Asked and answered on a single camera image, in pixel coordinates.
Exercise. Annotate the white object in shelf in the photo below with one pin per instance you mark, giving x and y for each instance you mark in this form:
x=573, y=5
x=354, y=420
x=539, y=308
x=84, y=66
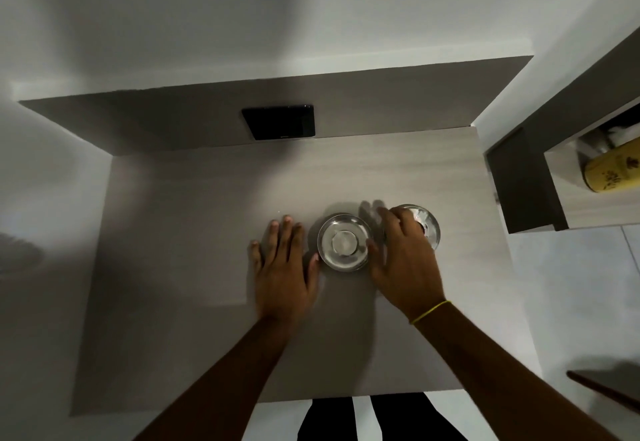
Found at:
x=617, y=134

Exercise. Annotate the person's right forearm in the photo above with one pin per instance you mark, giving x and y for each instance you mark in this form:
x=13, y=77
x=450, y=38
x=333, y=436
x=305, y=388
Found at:
x=500, y=380

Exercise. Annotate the person's left thumb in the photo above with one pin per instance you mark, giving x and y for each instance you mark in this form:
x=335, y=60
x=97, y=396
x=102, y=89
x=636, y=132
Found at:
x=313, y=269

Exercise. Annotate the yellow printed tin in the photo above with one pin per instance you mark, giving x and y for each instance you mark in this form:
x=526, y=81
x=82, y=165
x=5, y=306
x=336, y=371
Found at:
x=612, y=168

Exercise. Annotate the round steel bowl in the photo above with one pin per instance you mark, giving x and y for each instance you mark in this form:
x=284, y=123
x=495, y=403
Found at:
x=345, y=243

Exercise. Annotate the person's left little finger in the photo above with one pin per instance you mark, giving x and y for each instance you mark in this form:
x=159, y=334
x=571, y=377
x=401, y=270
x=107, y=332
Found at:
x=256, y=255

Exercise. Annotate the person's right thumb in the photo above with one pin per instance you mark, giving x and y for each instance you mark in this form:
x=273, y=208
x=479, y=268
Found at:
x=375, y=258

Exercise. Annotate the person's right hand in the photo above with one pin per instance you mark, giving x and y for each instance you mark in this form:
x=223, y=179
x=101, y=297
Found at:
x=407, y=270

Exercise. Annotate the grey wooden shelf unit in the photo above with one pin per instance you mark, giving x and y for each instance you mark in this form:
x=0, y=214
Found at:
x=525, y=185

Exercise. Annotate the person's left forearm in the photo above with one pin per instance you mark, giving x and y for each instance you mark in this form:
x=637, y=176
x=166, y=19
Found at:
x=225, y=385

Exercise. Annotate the grey desk back panel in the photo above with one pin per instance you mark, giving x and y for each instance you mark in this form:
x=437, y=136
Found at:
x=375, y=98

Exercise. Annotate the person's black trousers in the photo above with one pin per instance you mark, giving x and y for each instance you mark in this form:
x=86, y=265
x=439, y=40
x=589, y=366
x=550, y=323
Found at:
x=380, y=418

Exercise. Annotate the black phone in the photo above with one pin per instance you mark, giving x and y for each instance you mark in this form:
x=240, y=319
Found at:
x=278, y=122

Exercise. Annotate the yellow wrist thread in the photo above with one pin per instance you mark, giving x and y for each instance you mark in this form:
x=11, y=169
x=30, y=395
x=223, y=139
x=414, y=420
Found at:
x=430, y=311

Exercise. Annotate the person's left hand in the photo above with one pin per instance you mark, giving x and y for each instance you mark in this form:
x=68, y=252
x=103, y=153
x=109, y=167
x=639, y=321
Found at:
x=282, y=290

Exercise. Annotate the dark wooden furniture edge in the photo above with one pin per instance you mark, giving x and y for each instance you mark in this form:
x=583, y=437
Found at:
x=607, y=388

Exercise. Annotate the person's left middle finger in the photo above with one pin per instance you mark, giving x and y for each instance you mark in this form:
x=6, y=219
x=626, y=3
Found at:
x=285, y=238

